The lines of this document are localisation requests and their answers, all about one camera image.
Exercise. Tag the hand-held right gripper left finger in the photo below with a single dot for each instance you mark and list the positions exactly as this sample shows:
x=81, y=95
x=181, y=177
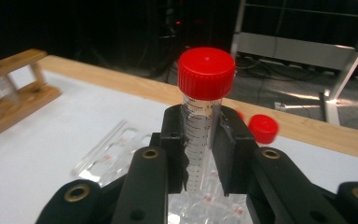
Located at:
x=174, y=149

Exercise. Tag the red-capped clear tube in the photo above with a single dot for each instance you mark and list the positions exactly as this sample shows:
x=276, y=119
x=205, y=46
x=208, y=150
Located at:
x=262, y=129
x=206, y=73

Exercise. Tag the white metal stand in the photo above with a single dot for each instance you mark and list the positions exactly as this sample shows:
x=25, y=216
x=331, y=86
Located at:
x=292, y=49

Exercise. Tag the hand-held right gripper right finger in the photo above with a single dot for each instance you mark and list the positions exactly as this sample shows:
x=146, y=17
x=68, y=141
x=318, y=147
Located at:
x=233, y=155

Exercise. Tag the wooden test tube rack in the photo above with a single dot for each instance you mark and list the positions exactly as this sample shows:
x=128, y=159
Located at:
x=21, y=105

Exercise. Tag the clear plastic tube rack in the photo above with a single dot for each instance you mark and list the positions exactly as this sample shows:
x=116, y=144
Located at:
x=112, y=155

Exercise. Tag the dark equipment rack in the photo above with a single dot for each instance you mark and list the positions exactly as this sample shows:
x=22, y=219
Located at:
x=171, y=18

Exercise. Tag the white power plug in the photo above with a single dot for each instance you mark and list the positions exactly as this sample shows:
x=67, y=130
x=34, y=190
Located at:
x=280, y=106

